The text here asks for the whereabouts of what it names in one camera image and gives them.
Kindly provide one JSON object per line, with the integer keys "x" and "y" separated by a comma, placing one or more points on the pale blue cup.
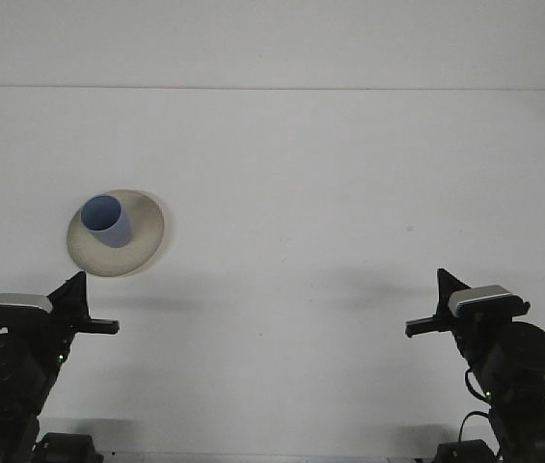
{"x": 113, "y": 231}

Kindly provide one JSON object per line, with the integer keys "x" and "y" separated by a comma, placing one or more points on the pale round plate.
{"x": 144, "y": 241}

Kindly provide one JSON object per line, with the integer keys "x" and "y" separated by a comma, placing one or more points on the grey camera box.
{"x": 19, "y": 304}
{"x": 484, "y": 299}

